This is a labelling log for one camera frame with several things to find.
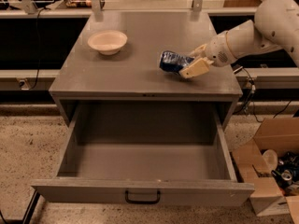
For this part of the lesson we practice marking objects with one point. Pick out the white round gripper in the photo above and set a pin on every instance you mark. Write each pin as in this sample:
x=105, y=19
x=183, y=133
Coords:
x=217, y=51

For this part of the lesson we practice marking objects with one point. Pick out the blue pepsi can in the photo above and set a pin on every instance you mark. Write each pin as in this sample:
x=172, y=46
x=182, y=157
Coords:
x=174, y=62

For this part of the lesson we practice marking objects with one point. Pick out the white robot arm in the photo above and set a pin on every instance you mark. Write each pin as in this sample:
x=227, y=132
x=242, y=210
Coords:
x=275, y=26

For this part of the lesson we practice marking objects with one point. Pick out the grey cabinet with counter top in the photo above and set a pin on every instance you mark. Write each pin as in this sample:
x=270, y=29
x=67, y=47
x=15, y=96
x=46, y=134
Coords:
x=134, y=73

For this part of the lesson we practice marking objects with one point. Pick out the grey open top drawer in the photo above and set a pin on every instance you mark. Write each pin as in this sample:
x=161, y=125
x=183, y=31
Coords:
x=177, y=148

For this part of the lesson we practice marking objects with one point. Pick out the white bowl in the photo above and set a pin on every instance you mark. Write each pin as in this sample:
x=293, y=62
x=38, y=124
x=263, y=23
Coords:
x=108, y=42

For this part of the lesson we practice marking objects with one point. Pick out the cardboard box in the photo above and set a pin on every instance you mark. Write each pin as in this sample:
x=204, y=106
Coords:
x=280, y=135

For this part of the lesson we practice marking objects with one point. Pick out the white plastic lid in box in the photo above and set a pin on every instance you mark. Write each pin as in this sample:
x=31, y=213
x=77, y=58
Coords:
x=271, y=159

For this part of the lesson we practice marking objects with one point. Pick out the cans in cardboard box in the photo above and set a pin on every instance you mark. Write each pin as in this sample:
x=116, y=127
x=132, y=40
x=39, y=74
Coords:
x=287, y=174

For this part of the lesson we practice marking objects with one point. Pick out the grey metal post left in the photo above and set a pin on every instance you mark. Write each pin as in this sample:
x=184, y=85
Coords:
x=97, y=9

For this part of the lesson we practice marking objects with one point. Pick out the black drawer handle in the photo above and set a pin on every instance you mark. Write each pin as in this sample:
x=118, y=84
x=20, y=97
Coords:
x=142, y=198

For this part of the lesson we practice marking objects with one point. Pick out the wall power outlet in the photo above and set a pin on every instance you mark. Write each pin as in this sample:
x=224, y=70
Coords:
x=24, y=84

